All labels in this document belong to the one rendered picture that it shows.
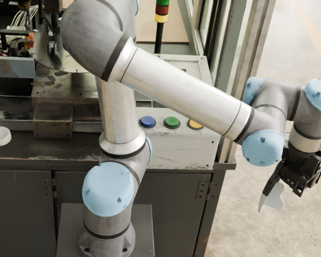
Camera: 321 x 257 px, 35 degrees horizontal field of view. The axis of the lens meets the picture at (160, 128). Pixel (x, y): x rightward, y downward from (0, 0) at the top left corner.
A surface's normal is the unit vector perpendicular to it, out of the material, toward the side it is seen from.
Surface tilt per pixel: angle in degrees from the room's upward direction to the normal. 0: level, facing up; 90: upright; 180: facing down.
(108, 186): 7
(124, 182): 7
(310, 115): 79
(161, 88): 73
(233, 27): 90
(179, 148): 90
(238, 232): 0
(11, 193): 90
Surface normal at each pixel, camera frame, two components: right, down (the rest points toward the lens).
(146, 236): 0.10, -0.75
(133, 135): 0.82, 0.33
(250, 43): 0.07, 0.67
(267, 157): -0.25, 0.62
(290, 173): -0.73, 0.40
